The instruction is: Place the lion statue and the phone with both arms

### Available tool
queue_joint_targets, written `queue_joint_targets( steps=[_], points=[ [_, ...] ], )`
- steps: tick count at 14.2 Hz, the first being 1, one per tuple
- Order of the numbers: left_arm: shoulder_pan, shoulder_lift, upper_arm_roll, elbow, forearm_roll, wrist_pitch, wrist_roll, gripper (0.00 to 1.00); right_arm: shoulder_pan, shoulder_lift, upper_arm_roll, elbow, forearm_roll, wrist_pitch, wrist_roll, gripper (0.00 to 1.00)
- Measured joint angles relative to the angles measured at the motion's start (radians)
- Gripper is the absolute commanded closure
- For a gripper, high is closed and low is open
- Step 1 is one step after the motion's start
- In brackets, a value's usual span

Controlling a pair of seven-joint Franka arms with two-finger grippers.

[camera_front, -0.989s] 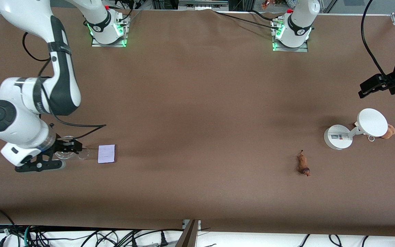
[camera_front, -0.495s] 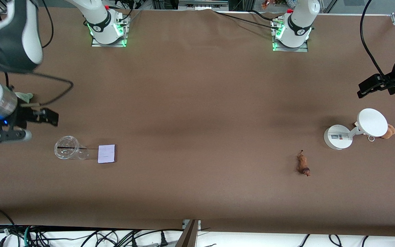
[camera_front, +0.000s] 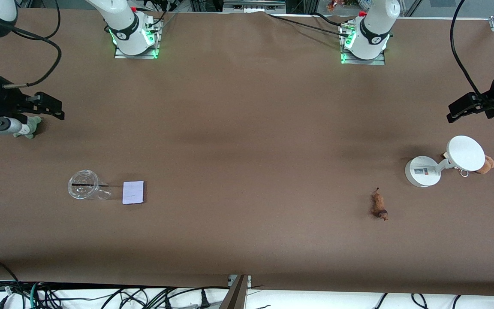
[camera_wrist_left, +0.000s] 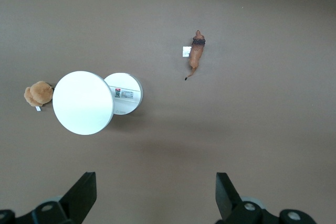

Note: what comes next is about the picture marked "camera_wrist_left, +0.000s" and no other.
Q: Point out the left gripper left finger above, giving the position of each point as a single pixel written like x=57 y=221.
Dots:
x=78 y=197

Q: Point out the white round desk lamp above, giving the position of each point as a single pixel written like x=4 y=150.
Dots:
x=81 y=103

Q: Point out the brown lion statue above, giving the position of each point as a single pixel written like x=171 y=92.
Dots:
x=197 y=51

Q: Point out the small tape patch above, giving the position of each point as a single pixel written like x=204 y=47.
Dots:
x=186 y=51

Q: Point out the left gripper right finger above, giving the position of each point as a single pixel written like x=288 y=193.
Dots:
x=231 y=205

